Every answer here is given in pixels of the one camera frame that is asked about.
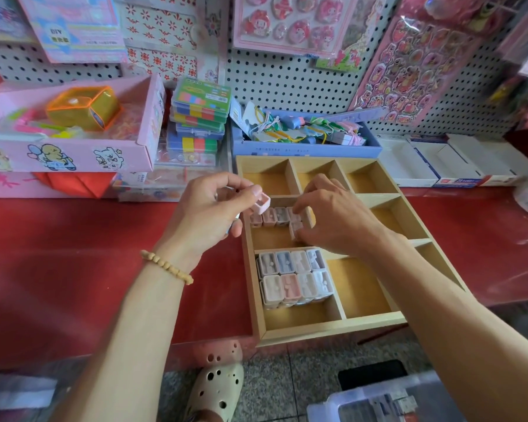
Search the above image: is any person's right hand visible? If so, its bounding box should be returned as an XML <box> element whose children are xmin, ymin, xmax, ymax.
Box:
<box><xmin>292</xmin><ymin>173</ymin><xmax>390</xmax><ymax>260</ymax></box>

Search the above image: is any person's left hand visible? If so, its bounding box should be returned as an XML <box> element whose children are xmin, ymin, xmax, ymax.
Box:
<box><xmin>157</xmin><ymin>171</ymin><xmax>265</xmax><ymax>271</ymax></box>

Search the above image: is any small white eraser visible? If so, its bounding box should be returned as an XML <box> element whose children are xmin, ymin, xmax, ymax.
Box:
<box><xmin>252</xmin><ymin>193</ymin><xmax>272</xmax><ymax>216</ymax></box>

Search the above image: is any wooden compartment tray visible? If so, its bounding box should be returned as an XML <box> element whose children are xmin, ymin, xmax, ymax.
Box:
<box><xmin>235</xmin><ymin>154</ymin><xmax>469</xmax><ymax>348</ymax></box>

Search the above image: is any clear plastic storage bin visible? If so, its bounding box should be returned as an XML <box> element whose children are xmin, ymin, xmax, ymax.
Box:
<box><xmin>306</xmin><ymin>370</ymin><xmax>463</xmax><ymax>422</ymax></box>

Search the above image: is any person's left forearm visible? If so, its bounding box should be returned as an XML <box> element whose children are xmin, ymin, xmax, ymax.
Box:
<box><xmin>75</xmin><ymin>252</ymin><xmax>195</xmax><ymax>422</ymax></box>

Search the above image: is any person's right forearm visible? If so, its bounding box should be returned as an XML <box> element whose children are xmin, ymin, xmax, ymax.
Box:
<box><xmin>361</xmin><ymin>233</ymin><xmax>528</xmax><ymax>422</ymax></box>

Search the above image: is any blue box of trinkets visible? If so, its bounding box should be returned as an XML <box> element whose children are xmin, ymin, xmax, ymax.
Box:
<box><xmin>231</xmin><ymin>99</ymin><xmax>384</xmax><ymax>160</ymax></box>

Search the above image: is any white tray box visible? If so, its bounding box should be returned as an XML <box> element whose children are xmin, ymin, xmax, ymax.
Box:
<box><xmin>449</xmin><ymin>134</ymin><xmax>528</xmax><ymax>185</ymax></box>
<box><xmin>375</xmin><ymin>136</ymin><xmax>441</xmax><ymax>188</ymax></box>
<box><xmin>414</xmin><ymin>138</ymin><xmax>489</xmax><ymax>190</ymax></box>

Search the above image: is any yellow orange toy box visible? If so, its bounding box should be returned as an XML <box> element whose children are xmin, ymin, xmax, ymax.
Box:
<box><xmin>46</xmin><ymin>86</ymin><xmax>123</xmax><ymax>132</ymax></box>

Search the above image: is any person's left cream clog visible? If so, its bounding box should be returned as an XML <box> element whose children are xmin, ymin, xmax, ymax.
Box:
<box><xmin>183</xmin><ymin>362</ymin><xmax>246</xmax><ymax>422</ymax></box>

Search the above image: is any stack of colourful packs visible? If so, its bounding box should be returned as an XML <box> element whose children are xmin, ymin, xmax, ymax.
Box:
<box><xmin>165</xmin><ymin>77</ymin><xmax>233</xmax><ymax>156</ymax></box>

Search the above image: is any red folded cloth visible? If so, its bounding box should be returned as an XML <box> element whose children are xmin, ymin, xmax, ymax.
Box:
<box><xmin>35</xmin><ymin>171</ymin><xmax>116</xmax><ymax>199</ymax></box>

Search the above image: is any red display counter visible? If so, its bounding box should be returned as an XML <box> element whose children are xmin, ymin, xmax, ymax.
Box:
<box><xmin>0</xmin><ymin>48</ymin><xmax>528</xmax><ymax>370</ymax></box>

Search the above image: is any pink tray of trinkets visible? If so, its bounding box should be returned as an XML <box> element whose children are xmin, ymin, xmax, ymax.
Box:
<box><xmin>0</xmin><ymin>73</ymin><xmax>167</xmax><ymax>200</ymax></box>

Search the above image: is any white pegboard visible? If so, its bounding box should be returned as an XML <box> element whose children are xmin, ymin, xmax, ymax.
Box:
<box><xmin>0</xmin><ymin>0</ymin><xmax>528</xmax><ymax>141</ymax></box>

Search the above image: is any pink sticker pack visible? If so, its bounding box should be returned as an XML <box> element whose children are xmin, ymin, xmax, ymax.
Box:
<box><xmin>233</xmin><ymin>0</ymin><xmax>362</xmax><ymax>60</ymax></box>
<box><xmin>347</xmin><ymin>0</ymin><xmax>485</xmax><ymax>127</ymax></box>

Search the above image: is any red patterned sticker sheet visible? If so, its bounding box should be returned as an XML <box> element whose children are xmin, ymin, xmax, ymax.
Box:
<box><xmin>114</xmin><ymin>0</ymin><xmax>225</xmax><ymax>84</ymax></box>

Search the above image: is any clear bag of colourful toys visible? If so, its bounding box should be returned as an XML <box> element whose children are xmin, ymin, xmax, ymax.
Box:
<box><xmin>488</xmin><ymin>70</ymin><xmax>528</xmax><ymax>130</ymax></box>

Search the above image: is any pastel cartoon sticker pack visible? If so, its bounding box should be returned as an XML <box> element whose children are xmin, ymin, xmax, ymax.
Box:
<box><xmin>16</xmin><ymin>0</ymin><xmax>128</xmax><ymax>65</ymax></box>

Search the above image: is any white flat panel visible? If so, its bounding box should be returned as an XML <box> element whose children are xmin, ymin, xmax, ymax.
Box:
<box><xmin>0</xmin><ymin>373</ymin><xmax>58</xmax><ymax>411</ymax></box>

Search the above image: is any lilac sticker pack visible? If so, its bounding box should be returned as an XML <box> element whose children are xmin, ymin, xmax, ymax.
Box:
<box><xmin>0</xmin><ymin>0</ymin><xmax>36</xmax><ymax>45</ymax></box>

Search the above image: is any beaded wooden bracelet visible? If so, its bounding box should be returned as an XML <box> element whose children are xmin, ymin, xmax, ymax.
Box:
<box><xmin>140</xmin><ymin>249</ymin><xmax>195</xmax><ymax>287</ymax></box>

